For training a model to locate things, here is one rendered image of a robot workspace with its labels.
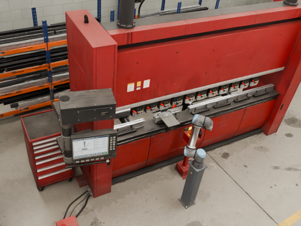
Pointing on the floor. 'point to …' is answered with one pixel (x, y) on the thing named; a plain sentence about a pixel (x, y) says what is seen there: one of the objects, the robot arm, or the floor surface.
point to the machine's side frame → (282, 86)
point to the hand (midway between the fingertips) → (195, 135)
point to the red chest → (45, 148)
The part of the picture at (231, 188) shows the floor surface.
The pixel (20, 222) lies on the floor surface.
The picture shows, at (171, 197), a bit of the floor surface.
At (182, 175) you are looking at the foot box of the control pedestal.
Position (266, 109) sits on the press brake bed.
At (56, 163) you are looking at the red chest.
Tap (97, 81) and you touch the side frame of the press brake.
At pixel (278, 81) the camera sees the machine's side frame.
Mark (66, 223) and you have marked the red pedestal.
